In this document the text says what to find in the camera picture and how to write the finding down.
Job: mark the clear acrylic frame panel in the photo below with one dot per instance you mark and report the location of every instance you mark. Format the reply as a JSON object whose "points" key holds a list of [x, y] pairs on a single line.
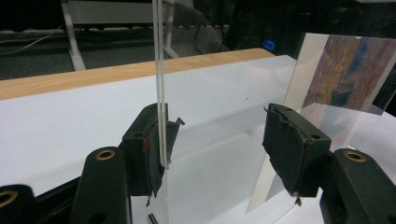
{"points": [[264, 186], [160, 62]]}

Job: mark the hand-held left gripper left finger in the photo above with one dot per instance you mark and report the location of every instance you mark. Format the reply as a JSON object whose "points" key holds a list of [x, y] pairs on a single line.
{"points": [[137, 146]]}

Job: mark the white table mat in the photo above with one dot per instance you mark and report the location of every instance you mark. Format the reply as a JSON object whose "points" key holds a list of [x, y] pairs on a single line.
{"points": [[62, 133]]}

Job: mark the long metal standoff bolt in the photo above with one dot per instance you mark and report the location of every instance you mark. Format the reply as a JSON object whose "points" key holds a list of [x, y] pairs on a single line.
{"points": [[152, 218]]}

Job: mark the photo card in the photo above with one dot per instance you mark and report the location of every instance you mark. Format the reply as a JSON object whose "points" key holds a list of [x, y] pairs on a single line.
{"points": [[342, 71]]}

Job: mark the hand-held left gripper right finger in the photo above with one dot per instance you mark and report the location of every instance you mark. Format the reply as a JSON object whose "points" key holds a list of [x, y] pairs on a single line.
{"points": [[295, 149]]}

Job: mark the white metal stand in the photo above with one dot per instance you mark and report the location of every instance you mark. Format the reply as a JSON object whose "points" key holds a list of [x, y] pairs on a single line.
{"points": [[73, 40]]}

